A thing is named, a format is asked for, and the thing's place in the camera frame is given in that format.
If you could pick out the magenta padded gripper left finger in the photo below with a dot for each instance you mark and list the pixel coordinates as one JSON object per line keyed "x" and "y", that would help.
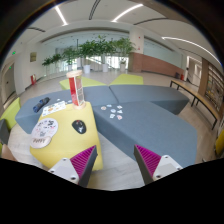
{"x": 78, "y": 168}

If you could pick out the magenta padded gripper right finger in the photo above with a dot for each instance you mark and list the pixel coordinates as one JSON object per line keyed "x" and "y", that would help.
{"x": 153, "y": 166}

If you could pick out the black computer mouse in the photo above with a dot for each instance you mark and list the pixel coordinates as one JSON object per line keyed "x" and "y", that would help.
{"x": 79, "y": 126}

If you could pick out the yellow block table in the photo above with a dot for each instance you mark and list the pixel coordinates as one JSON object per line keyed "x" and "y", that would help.
{"x": 67, "y": 142}

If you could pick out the large grey bench seat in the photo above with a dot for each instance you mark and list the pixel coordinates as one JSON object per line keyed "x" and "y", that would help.
{"x": 150, "y": 126}

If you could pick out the white sticker sheet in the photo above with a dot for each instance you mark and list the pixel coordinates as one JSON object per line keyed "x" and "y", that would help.
{"x": 53, "y": 108}

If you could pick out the small pink round card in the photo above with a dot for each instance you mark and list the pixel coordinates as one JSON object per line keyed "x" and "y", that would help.
{"x": 103, "y": 108}

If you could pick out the grey bench seat rear right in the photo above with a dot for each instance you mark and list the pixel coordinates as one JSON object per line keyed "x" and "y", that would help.
{"x": 166, "y": 97}

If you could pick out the dark blue folded umbrella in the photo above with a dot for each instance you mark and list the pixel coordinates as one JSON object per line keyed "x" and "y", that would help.
{"x": 41, "y": 103}

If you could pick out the long wooden bench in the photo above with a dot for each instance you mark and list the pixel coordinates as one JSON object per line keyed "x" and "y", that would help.
{"x": 197, "y": 98}

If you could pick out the lime green seat far left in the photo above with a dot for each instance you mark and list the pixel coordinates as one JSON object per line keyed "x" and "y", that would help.
{"x": 10, "y": 113}

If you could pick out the lime green seat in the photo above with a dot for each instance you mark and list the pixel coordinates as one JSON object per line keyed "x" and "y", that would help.
{"x": 10, "y": 113}
{"x": 127, "y": 79}
{"x": 86, "y": 82}

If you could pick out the lime green seat rear left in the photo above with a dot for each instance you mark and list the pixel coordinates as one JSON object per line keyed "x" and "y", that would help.
{"x": 86, "y": 82}

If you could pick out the lime green seat rear right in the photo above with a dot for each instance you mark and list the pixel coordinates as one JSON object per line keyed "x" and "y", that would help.
{"x": 127, "y": 79}

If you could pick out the red and clear acrylic stand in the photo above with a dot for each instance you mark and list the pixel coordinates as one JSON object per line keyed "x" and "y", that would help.
{"x": 76, "y": 88}

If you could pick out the red fire extinguisher box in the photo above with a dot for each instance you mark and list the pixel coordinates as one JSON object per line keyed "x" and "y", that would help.
{"x": 33, "y": 79}

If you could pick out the potted green tree centre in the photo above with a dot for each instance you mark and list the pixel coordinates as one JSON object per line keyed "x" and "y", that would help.
{"x": 86, "y": 51}

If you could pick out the potted green tree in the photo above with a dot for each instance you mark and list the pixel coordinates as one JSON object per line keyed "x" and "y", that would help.
{"x": 123, "y": 47}
{"x": 86, "y": 51}

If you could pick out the potted green tree right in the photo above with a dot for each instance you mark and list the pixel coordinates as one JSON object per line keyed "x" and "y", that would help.
{"x": 123, "y": 47}

